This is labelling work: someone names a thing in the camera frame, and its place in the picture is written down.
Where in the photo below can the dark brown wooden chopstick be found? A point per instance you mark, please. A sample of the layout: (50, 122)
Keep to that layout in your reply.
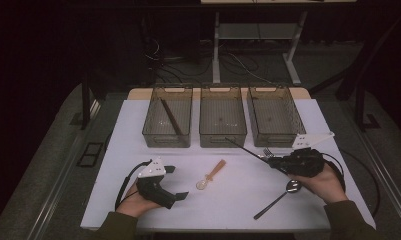
(244, 148)
(171, 116)

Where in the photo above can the white metal desk frame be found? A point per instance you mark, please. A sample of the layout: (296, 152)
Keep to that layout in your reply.
(216, 50)

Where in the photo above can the orange translucent plastic spoon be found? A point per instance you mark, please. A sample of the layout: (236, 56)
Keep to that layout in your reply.
(214, 171)

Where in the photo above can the light wooden table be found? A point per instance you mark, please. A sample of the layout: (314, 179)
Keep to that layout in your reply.
(138, 94)

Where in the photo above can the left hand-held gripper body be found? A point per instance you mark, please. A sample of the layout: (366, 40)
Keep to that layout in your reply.
(154, 186)

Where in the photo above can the black metal stand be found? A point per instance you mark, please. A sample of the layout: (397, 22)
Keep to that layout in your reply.
(85, 100)
(360, 103)

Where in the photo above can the silver metal fork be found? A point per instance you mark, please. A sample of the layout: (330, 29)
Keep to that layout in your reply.
(268, 152)

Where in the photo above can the black floor frame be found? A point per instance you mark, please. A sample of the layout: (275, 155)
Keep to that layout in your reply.
(89, 154)

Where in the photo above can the person's right hand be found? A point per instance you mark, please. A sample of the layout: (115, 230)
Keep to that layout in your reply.
(328, 188)

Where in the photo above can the metal floor rail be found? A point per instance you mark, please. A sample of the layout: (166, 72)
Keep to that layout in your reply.
(64, 173)
(388, 186)

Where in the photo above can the person's left hand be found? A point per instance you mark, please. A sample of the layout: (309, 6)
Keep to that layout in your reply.
(134, 205)

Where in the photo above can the translucent grey plastic bin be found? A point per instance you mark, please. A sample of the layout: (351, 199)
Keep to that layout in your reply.
(221, 140)
(274, 140)
(168, 140)

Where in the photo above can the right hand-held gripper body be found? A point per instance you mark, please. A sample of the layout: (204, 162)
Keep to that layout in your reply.
(304, 165)

